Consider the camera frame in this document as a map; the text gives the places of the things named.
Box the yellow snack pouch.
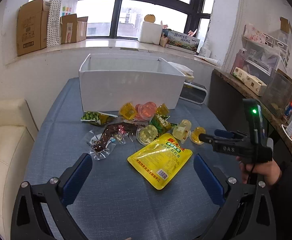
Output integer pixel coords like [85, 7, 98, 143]
[127, 133, 193, 190]

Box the clear jelly cup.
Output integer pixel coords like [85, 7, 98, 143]
[136, 125, 158, 146]

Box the pink jelly cup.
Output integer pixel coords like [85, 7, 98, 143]
[135, 101, 157, 121]

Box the green peas snack packet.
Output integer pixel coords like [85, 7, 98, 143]
[81, 111, 118, 126]

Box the yellow jelly cup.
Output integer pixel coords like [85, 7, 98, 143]
[119, 102, 137, 120]

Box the orange lid jelly cup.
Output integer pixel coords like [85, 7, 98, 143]
[173, 119, 192, 144]

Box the person's right hand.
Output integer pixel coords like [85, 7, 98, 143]
[236, 156, 282, 187]

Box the amber jelly cup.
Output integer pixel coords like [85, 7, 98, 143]
[190, 127, 206, 145]

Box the brown stone side counter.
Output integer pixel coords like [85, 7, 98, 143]
[212, 68, 292, 173]

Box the small green snack packet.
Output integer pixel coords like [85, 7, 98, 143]
[149, 114, 177, 137]

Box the dark dried meat packet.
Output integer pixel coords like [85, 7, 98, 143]
[85, 122, 145, 160]

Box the beige tissue box on counter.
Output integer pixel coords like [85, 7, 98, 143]
[232, 67, 267, 96]

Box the cream leather sofa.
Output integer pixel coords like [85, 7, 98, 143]
[0, 99, 38, 239]

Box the clear plastic drawer organizer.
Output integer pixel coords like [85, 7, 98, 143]
[231, 23, 292, 84]

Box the landscape printed gift box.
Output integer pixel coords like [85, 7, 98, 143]
[162, 29, 200, 55]

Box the white open storage box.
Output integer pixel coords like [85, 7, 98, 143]
[79, 54, 186, 112]

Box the white foam box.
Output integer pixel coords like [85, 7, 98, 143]
[138, 22, 163, 45]

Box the open small cardboard box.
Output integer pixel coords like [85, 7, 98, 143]
[60, 14, 89, 44]

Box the tall brown cardboard box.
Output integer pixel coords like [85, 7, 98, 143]
[16, 0, 51, 56]

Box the white dotted paper bag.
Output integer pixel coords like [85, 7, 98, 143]
[47, 0, 78, 47]

